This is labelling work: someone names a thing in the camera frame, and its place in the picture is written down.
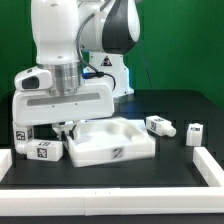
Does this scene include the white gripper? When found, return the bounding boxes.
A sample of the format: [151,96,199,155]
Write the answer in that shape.
[13,83,114,140]

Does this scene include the white square table top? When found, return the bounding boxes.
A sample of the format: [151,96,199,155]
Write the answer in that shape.
[67,118,156,167]

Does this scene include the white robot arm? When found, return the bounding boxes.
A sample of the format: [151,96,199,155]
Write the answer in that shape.
[13,0,140,143]

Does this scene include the white U-shaped fence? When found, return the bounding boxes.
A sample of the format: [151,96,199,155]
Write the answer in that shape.
[0,147,224,216]

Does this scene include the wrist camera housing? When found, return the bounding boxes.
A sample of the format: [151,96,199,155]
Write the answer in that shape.
[14,66,53,91]

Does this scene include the black cables on table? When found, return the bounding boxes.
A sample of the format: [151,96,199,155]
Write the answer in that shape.
[75,0,117,93]

